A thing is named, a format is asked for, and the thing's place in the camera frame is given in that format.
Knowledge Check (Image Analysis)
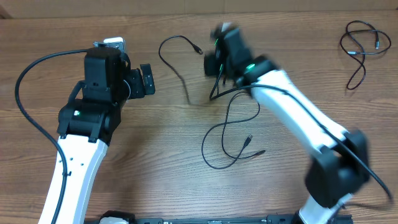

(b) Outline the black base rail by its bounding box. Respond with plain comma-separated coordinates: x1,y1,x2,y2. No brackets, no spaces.
83,210,303,224

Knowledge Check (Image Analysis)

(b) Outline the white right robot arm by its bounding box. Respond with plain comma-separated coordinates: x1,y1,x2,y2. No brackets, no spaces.
204,22,370,223

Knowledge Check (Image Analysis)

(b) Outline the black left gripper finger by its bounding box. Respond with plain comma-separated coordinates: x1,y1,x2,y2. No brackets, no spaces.
140,63,152,80
143,77,155,95

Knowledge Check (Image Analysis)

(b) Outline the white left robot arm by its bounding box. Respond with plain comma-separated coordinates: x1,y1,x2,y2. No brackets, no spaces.
39,47,155,223

